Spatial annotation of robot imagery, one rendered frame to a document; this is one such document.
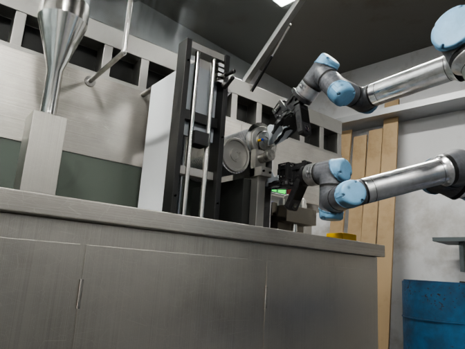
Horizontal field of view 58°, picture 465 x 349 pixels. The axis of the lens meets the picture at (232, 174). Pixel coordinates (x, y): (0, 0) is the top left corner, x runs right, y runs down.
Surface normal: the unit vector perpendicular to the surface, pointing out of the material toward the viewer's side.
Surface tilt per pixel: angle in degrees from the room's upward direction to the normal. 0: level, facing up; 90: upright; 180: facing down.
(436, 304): 90
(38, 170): 90
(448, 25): 83
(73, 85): 90
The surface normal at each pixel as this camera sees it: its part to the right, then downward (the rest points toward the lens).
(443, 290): -0.41, -0.22
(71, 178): 0.62, -0.14
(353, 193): 0.11, -0.22
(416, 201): -0.70, -0.20
